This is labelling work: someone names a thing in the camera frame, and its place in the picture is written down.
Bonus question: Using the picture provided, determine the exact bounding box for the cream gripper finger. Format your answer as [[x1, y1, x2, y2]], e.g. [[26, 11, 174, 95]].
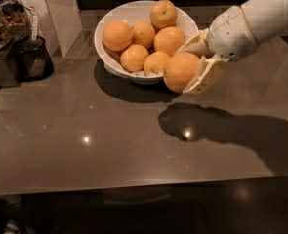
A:
[[177, 28, 213, 57], [183, 55, 227, 96]]

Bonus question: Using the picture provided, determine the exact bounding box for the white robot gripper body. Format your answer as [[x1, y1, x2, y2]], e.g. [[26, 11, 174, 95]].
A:
[[206, 6, 258, 61]]

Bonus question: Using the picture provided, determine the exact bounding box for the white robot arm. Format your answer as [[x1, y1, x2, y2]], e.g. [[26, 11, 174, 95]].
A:
[[179, 0, 288, 95]]

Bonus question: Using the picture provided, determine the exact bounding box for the hidden middle orange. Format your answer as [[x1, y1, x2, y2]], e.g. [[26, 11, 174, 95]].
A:
[[131, 20, 156, 49]]

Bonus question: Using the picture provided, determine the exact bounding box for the white ceramic bowl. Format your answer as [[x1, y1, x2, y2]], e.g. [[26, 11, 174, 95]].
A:
[[94, 0, 198, 84]]

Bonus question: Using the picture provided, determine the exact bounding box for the white paper bag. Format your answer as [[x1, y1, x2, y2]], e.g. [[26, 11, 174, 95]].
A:
[[21, 0, 82, 57]]

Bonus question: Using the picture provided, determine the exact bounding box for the black mesh cup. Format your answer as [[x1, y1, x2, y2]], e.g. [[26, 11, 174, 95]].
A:
[[13, 36, 54, 81]]

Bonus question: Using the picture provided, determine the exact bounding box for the dark metal stand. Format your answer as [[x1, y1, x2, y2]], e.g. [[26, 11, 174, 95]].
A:
[[0, 22, 37, 89]]

